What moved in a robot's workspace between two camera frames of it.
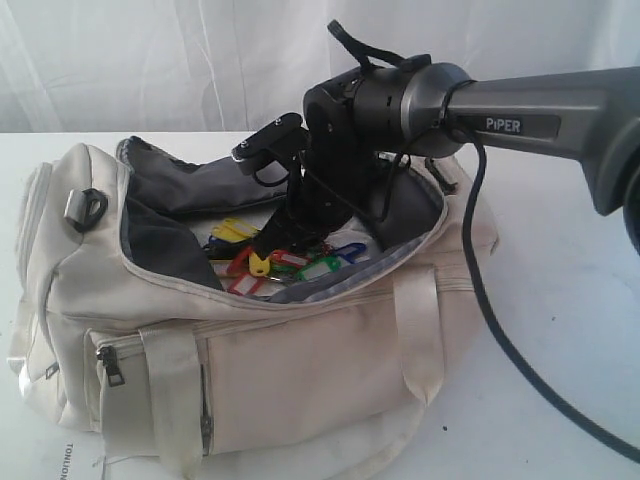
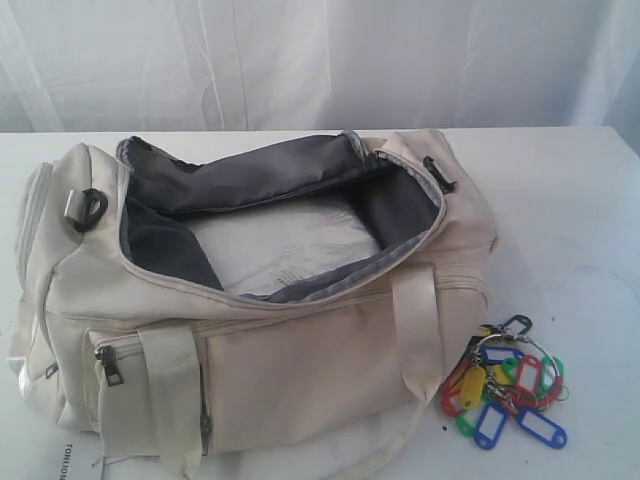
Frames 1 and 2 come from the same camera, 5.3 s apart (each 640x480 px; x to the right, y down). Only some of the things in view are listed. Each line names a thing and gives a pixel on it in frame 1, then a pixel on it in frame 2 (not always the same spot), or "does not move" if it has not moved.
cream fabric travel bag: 123,341 does not move
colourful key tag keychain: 247,269 → 505,372
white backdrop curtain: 245,66 does not move
